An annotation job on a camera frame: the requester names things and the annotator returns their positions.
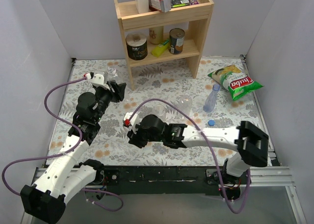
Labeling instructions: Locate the crushed clear bottle blue-white cap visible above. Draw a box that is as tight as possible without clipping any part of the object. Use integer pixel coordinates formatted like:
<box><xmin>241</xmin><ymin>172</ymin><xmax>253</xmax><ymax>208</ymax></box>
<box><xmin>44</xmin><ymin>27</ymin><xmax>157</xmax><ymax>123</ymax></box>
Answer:
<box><xmin>94</xmin><ymin>67</ymin><xmax>122</xmax><ymax>84</ymax></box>

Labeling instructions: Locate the clear bottle with silver cap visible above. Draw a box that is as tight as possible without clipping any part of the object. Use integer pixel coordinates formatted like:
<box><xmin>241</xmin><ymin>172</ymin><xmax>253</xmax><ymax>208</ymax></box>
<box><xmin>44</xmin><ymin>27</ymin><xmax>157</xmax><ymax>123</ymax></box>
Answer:
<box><xmin>153</xmin><ymin>104</ymin><xmax>166</xmax><ymax>122</ymax></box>

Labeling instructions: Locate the clear bottle with white cap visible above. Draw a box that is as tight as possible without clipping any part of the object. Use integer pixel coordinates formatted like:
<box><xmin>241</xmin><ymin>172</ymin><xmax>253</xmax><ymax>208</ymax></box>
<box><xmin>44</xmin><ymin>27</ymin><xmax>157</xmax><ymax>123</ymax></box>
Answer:
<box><xmin>179</xmin><ymin>93</ymin><xmax>192</xmax><ymax>116</ymax></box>

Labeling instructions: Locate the blue bottle cap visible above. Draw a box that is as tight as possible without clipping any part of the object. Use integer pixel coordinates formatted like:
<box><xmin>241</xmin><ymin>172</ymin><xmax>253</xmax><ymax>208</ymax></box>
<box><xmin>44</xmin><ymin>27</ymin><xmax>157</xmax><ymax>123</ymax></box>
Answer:
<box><xmin>208</xmin><ymin>120</ymin><xmax>215</xmax><ymax>126</ymax></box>

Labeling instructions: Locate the clear bottle with blue cap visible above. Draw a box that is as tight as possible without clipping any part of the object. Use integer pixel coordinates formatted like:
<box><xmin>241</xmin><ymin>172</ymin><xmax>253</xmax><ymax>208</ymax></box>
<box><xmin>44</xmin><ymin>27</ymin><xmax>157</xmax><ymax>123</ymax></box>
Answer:
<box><xmin>203</xmin><ymin>84</ymin><xmax>220</xmax><ymax>113</ymax></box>

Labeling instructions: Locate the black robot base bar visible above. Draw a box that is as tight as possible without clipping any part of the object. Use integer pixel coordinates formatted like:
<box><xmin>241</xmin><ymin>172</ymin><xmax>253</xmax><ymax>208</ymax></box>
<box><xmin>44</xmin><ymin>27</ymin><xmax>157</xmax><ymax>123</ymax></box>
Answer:
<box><xmin>76</xmin><ymin>164</ymin><xmax>253</xmax><ymax>200</ymax></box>

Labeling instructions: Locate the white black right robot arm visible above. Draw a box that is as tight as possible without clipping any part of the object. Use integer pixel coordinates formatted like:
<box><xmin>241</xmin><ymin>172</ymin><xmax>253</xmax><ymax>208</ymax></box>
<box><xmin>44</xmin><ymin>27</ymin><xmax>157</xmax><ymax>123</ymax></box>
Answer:
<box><xmin>123</xmin><ymin>113</ymin><xmax>269</xmax><ymax>184</ymax></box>

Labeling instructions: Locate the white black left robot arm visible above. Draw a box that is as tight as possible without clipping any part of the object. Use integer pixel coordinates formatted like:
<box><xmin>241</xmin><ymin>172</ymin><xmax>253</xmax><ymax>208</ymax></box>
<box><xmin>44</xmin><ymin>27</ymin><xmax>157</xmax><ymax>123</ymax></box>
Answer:
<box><xmin>20</xmin><ymin>81</ymin><xmax>126</xmax><ymax>224</ymax></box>

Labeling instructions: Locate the white tall bottle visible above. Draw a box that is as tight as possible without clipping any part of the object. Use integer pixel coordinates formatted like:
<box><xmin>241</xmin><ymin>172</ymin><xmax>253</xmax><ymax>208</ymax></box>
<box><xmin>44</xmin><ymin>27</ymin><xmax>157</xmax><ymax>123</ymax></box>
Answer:
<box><xmin>135</xmin><ymin>0</ymin><xmax>149</xmax><ymax>14</ymax></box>

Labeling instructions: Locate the black wrapped paper roll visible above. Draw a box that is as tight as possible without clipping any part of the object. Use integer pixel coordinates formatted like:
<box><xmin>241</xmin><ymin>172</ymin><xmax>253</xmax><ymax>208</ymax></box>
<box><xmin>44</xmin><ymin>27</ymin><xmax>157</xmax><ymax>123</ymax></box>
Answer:
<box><xmin>126</xmin><ymin>32</ymin><xmax>148</xmax><ymax>61</ymax></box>

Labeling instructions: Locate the floral patterned table mat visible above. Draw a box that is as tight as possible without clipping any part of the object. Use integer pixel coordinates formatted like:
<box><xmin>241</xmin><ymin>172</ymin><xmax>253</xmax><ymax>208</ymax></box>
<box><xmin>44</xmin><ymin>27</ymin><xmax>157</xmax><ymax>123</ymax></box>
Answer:
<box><xmin>48</xmin><ymin>57</ymin><xmax>273</xmax><ymax>166</ymax></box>

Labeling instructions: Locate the yellow green packet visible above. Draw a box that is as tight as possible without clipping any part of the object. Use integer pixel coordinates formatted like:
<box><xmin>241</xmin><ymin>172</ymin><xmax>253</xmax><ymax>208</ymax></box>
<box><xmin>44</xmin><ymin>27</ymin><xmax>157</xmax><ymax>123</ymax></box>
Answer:
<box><xmin>151</xmin><ymin>38</ymin><xmax>169</xmax><ymax>57</ymax></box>

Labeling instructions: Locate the cream cylindrical jar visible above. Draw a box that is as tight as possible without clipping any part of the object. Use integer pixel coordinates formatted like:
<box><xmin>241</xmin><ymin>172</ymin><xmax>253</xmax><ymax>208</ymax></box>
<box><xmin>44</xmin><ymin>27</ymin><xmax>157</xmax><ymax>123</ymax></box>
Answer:
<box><xmin>149</xmin><ymin>26</ymin><xmax>164</xmax><ymax>45</ymax></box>

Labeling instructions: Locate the tin food can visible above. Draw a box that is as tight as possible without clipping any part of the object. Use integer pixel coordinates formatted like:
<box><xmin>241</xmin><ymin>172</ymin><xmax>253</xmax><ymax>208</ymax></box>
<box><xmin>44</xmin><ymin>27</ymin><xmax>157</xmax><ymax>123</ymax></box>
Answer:
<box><xmin>169</xmin><ymin>28</ymin><xmax>185</xmax><ymax>54</ymax></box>

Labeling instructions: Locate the red grey carton box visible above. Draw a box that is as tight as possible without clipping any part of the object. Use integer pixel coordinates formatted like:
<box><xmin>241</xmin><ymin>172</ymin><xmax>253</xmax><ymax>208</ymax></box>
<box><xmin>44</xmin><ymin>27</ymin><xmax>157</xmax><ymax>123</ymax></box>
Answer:
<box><xmin>149</xmin><ymin>0</ymin><xmax>171</xmax><ymax>13</ymax></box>

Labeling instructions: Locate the green white chips bag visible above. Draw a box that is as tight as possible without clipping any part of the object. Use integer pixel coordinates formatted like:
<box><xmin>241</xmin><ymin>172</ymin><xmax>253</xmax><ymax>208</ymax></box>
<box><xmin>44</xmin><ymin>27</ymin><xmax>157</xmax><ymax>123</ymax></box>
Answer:
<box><xmin>208</xmin><ymin>65</ymin><xmax>263</xmax><ymax>101</ymax></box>

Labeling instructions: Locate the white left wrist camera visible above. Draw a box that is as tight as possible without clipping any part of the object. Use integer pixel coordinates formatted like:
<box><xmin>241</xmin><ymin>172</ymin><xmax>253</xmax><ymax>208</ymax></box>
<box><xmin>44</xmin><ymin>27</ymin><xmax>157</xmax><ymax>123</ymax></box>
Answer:
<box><xmin>84</xmin><ymin>71</ymin><xmax>110</xmax><ymax>90</ymax></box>

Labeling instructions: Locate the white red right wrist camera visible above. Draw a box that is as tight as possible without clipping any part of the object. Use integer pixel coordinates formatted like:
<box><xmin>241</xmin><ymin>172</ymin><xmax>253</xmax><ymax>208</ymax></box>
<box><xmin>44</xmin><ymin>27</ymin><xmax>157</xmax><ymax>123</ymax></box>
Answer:
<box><xmin>123</xmin><ymin>112</ymin><xmax>139</xmax><ymax>133</ymax></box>

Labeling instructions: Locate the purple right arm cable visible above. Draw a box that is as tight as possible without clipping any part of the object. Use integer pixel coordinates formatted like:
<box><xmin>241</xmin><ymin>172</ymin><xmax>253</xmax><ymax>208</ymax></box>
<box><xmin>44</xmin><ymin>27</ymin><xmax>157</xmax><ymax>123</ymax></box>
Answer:
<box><xmin>130</xmin><ymin>99</ymin><xmax>252</xmax><ymax>214</ymax></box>

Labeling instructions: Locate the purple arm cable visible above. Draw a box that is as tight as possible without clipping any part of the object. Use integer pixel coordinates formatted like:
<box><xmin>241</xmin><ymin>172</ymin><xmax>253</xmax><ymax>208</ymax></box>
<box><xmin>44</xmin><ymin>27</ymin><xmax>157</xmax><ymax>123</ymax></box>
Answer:
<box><xmin>130</xmin><ymin>99</ymin><xmax>252</xmax><ymax>214</ymax></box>
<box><xmin>1</xmin><ymin>76</ymin><xmax>124</xmax><ymax>212</ymax></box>

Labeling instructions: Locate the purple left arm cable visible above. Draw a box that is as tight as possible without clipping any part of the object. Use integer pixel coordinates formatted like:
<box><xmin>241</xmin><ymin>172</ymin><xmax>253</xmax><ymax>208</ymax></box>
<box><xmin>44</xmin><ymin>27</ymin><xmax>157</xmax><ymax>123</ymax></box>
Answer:
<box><xmin>1</xmin><ymin>76</ymin><xmax>124</xmax><ymax>212</ymax></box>

